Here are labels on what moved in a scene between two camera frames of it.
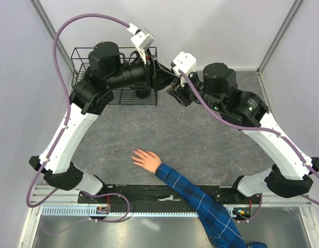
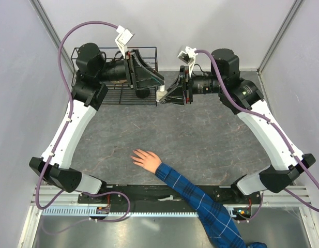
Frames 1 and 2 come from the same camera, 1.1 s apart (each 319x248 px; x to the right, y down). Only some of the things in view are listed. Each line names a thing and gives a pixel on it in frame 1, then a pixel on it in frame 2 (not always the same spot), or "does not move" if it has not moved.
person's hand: x=147 y=159 does not move
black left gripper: x=158 y=76 -> x=132 y=76
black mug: x=141 y=91 does not move
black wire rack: x=79 y=60 does not move
